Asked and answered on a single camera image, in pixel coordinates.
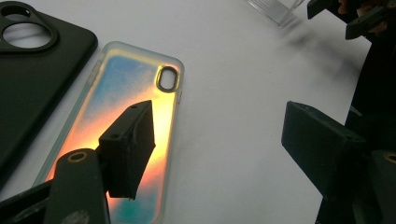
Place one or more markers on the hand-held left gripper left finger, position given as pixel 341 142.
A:
pixel 127 149

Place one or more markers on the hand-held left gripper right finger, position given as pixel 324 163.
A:
pixel 320 149

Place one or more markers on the clear plastic rack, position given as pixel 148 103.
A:
pixel 274 11

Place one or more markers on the iridescent clear phone case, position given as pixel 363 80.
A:
pixel 124 77

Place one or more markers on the black phone case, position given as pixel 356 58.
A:
pixel 31 93

